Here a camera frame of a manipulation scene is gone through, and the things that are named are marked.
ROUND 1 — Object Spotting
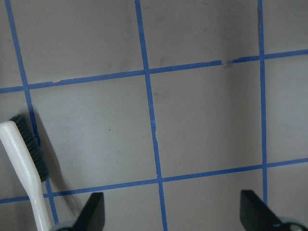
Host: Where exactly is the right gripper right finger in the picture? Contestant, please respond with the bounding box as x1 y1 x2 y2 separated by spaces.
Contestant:
240 190 289 231

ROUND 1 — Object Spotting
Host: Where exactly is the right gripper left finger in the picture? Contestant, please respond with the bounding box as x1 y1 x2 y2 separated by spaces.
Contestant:
71 192 105 231

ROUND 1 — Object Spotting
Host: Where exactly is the white hand brush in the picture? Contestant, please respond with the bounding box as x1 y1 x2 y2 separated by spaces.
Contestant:
0 115 51 231

